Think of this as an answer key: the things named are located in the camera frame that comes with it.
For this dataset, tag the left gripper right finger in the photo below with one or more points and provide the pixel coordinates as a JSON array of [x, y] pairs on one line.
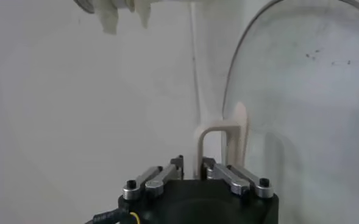
[[228, 176]]

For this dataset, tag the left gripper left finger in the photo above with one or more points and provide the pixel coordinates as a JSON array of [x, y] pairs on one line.
[[154, 179]]

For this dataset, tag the round glass pot lid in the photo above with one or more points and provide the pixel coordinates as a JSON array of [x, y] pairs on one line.
[[289, 91]]

